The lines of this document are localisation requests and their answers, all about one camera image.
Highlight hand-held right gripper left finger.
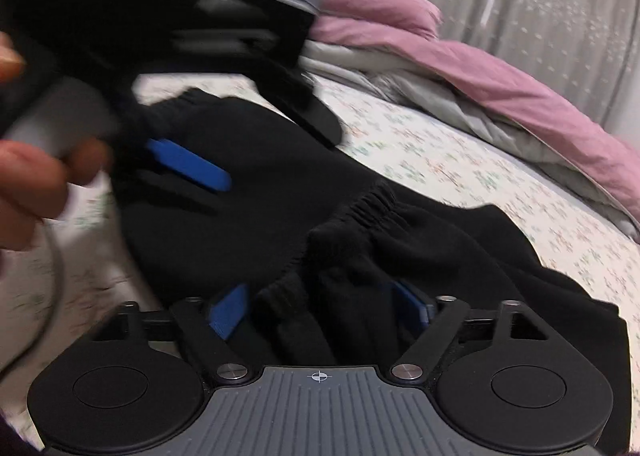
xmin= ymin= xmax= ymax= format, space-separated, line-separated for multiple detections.
xmin=92 ymin=283 xmax=251 ymax=383

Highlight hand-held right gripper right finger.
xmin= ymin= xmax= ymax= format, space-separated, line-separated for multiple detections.
xmin=389 ymin=280 xmax=552 ymax=383

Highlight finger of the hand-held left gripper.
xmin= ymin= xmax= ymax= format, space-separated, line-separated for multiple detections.
xmin=250 ymin=58 xmax=345 ymax=151
xmin=120 ymin=136 xmax=234 ymax=217

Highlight black pants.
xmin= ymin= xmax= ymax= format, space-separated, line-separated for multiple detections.
xmin=112 ymin=87 xmax=634 ymax=453

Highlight person's left hand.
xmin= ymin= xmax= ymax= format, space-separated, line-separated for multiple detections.
xmin=0 ymin=32 xmax=113 ymax=253

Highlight pink pillow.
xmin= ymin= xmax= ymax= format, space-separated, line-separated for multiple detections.
xmin=276 ymin=0 xmax=444 ymax=40

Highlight grey quilt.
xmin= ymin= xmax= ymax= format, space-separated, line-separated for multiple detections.
xmin=299 ymin=40 xmax=640 ymax=243

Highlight floral bed cover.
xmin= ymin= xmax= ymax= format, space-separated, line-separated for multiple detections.
xmin=0 ymin=70 xmax=640 ymax=437

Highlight pink duvet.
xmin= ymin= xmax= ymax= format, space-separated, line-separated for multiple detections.
xmin=309 ymin=16 xmax=640 ymax=223

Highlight grey star curtain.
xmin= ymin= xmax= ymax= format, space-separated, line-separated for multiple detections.
xmin=345 ymin=0 xmax=640 ymax=139

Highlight grey cable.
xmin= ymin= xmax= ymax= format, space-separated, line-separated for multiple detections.
xmin=0 ymin=223 xmax=69 ymax=379

